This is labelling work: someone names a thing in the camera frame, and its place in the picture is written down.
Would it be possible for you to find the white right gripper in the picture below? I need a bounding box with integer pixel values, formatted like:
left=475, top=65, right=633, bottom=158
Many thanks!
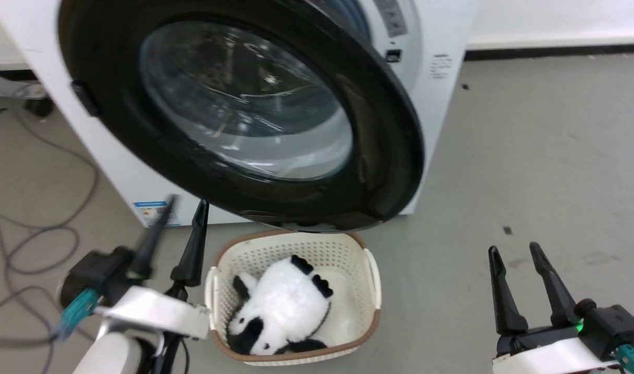
left=487, top=242, right=624, bottom=374

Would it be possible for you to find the grey looping floor cable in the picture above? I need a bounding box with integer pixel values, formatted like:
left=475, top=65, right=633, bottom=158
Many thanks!
left=0, top=106, right=100, bottom=277

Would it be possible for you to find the cream perforated laundry basket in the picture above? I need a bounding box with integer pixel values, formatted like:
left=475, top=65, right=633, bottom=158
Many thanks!
left=204, top=231, right=383, bottom=367

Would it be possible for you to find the teal right camera cable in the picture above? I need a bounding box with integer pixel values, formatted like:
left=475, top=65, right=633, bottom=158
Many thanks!
left=615, top=343, right=634, bottom=374

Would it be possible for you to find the black and white panda plush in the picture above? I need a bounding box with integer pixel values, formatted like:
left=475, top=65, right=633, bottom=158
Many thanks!
left=226, top=254, right=335, bottom=357

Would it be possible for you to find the white front-load washing machine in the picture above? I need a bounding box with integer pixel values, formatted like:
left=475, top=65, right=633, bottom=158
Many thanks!
left=0, top=0, right=480, bottom=229

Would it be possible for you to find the black round glass washer door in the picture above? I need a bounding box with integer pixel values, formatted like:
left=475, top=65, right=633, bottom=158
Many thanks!
left=57, top=0, right=426, bottom=233

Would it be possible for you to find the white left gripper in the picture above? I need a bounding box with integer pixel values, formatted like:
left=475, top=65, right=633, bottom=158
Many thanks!
left=95, top=194, right=212, bottom=342

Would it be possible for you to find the blue energy label sticker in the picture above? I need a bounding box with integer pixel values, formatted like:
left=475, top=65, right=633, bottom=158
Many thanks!
left=133, top=199, right=182, bottom=229

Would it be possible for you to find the teal camera cable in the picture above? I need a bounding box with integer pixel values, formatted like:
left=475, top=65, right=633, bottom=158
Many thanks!
left=615, top=343, right=634, bottom=374
left=51, top=288, right=100, bottom=341

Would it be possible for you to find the teal left camera cable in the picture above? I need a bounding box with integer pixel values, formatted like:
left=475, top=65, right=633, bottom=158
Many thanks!
left=51, top=288, right=100, bottom=341

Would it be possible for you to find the grey wheeled stand base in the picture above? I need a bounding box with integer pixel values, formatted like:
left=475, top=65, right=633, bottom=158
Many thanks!
left=0, top=70, right=56, bottom=118

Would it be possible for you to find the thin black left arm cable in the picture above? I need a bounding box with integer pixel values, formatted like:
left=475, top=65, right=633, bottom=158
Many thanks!
left=150, top=283, right=191, bottom=374

